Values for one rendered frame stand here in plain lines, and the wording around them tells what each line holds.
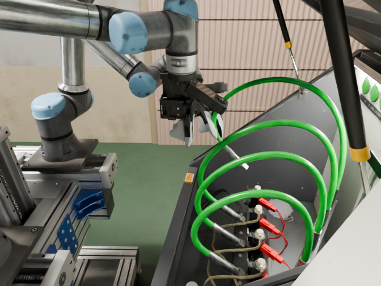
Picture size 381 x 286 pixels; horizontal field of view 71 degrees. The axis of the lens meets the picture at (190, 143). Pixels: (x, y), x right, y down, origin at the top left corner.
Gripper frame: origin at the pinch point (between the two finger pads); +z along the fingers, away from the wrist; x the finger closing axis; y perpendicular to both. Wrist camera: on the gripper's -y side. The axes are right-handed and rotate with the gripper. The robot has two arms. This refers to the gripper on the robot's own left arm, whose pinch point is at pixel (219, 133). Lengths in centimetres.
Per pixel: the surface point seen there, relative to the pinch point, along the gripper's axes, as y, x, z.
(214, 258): -6.7, 26.0, 28.3
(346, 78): -46, 35, 9
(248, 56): 65, -168, -86
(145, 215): 144, -51, 20
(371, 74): -39.2, -17.2, 2.8
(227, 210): -2.3, 11.9, 21.6
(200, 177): -3.8, 18.3, 11.3
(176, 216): 23.1, 9.6, 19.8
